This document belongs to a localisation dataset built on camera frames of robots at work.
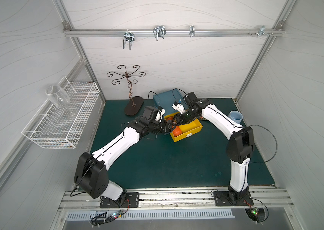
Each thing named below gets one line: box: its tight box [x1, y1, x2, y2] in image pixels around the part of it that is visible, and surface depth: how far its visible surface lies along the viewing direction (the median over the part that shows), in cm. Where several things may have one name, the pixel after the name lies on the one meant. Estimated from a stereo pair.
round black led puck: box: [243, 207, 267, 223], surface depth 73 cm
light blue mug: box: [227, 110, 243, 125], surface depth 104 cm
